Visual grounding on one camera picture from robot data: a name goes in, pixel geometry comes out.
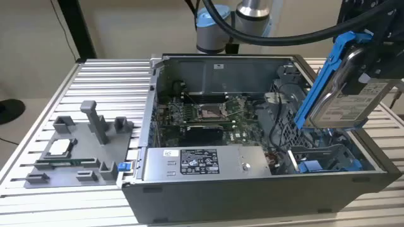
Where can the CPU socket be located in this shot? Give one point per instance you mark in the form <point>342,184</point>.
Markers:
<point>210,111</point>

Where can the green RAM stick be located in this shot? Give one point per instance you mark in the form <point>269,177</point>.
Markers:
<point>72,161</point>

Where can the locking lever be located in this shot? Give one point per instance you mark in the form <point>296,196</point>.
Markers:
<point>190,98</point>

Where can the black frame post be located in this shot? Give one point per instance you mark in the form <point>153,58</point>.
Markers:
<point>77,30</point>

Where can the grey parts rack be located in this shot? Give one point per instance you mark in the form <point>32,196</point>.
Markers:
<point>85,151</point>

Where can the blue disk carrier tab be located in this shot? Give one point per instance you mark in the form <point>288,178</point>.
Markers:
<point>310,166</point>

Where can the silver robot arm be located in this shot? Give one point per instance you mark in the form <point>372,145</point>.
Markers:
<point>208,35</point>

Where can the grey metal drive cage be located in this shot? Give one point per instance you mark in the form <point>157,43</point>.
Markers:
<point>284,123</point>

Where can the black graphics card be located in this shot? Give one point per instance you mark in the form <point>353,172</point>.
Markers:
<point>201,136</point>

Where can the black round stand foot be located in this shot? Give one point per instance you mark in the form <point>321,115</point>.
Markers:
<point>10,111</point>

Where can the blue case latch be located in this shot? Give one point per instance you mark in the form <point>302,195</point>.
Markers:
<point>122,166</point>

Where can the silver CPU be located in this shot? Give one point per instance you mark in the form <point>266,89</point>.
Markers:
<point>60,147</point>

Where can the grey open PC case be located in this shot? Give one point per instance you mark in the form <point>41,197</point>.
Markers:
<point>220,201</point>

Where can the green motherboard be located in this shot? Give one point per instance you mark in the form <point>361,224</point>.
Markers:
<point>240,123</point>

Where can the hard disk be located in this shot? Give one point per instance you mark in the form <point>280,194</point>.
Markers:
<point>346,106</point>

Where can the silver power supply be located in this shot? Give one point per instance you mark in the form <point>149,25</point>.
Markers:
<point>157,165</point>

